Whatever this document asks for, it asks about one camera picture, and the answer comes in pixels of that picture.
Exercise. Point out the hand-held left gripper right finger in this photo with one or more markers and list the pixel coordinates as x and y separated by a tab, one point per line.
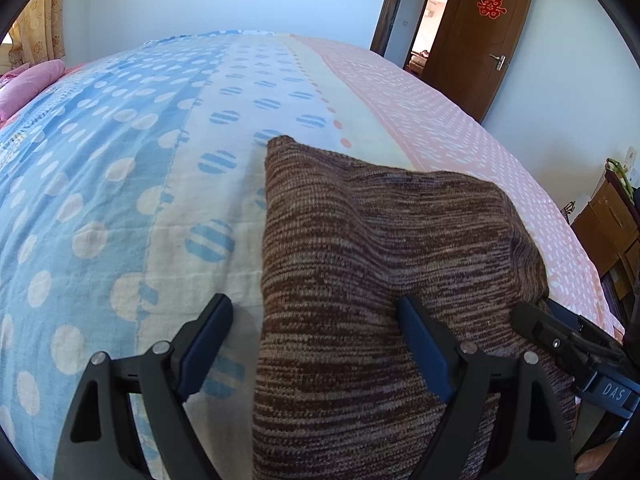
425	355

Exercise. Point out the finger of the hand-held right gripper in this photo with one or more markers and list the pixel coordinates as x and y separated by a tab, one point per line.
590	327
542	330

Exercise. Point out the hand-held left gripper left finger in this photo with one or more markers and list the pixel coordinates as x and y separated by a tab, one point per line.
202	355

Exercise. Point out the brown knit sweater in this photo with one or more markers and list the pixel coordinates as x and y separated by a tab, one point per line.
350	260

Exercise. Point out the wooden cabinet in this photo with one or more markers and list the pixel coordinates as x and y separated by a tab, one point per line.
600	230

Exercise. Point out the green item on cabinet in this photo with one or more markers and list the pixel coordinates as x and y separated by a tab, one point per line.
616	167

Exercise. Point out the polka dot bed sheet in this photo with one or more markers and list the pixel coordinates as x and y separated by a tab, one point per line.
150	135

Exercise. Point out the brown wooden door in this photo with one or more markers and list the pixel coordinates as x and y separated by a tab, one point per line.
465	65

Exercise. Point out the folded pink quilt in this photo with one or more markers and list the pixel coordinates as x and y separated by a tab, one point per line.
25	87

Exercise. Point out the red paper door decoration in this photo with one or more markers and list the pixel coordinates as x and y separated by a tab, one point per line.
491	5

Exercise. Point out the beige floral curtain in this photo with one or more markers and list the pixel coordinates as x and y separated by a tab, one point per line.
42	25

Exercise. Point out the white wall socket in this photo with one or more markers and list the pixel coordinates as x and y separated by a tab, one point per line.
631	156

